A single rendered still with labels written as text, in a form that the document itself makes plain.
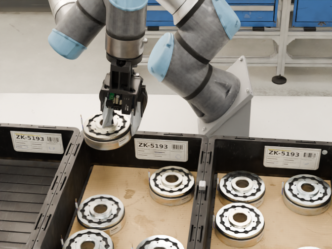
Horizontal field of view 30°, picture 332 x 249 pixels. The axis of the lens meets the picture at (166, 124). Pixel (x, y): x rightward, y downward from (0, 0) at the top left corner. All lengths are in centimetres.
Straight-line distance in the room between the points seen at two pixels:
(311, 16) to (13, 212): 217
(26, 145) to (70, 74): 200
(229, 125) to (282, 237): 42
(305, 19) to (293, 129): 146
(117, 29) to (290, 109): 91
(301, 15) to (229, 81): 164
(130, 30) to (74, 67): 243
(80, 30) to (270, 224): 57
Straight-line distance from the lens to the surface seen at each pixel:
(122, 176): 147
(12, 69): 364
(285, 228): 136
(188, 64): 157
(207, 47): 156
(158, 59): 157
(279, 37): 326
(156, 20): 323
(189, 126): 184
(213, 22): 154
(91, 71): 352
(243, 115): 163
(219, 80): 162
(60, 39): 126
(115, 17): 114
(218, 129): 165
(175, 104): 194
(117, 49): 117
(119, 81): 119
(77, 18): 124
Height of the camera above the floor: 178
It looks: 36 degrees down
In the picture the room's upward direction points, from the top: 2 degrees counter-clockwise
